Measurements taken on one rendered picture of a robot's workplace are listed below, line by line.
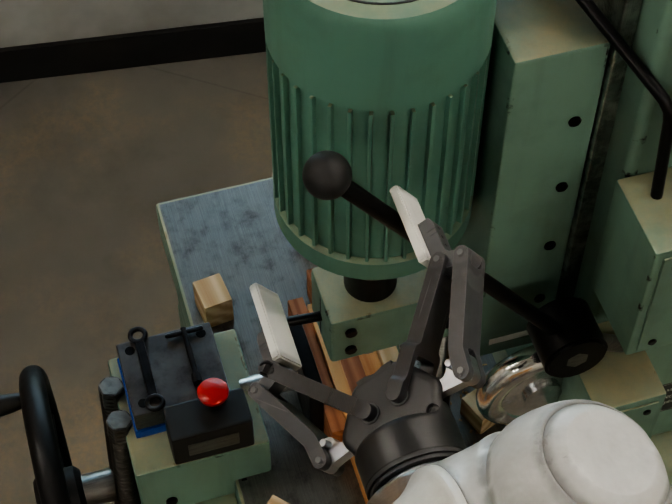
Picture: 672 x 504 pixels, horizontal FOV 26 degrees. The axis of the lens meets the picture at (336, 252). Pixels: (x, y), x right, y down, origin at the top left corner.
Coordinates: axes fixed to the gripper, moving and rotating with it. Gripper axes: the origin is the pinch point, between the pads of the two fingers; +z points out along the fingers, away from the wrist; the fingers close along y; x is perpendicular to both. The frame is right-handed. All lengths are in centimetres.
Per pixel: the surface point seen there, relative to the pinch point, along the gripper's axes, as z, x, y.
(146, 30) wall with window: 152, -104, -69
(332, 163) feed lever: -0.2, 9.2, 6.2
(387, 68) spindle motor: 5.6, 7.2, 12.0
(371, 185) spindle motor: 6.4, -3.7, 3.3
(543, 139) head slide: 7.1, -12.6, 15.2
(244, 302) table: 27, -34, -27
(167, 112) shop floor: 137, -111, -74
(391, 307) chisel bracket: 11.0, -26.6, -8.4
